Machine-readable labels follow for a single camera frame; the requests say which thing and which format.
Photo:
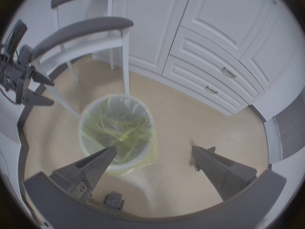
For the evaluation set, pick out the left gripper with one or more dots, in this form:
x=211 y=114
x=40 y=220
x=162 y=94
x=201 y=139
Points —
x=17 y=76

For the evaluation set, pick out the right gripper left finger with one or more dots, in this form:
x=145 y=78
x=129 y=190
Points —
x=93 y=168

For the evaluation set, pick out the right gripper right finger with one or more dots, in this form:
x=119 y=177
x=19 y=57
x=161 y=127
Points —
x=221 y=173

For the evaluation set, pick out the black plastic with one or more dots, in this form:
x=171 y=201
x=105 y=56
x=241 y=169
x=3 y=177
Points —
x=211 y=148

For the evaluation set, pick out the yellow plastic bag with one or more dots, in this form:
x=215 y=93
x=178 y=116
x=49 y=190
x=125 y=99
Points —
x=124 y=137

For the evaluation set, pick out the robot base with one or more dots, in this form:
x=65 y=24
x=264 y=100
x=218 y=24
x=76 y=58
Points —
x=113 y=200

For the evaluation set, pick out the white trash bin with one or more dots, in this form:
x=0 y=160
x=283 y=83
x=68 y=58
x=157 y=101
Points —
x=119 y=167

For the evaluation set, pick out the white chair with grey cushions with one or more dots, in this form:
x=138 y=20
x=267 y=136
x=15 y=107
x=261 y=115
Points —
x=83 y=28

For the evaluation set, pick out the white wardrobe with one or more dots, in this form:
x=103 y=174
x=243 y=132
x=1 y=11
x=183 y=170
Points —
x=202 y=32

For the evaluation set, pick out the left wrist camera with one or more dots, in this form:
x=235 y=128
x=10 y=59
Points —
x=19 y=34

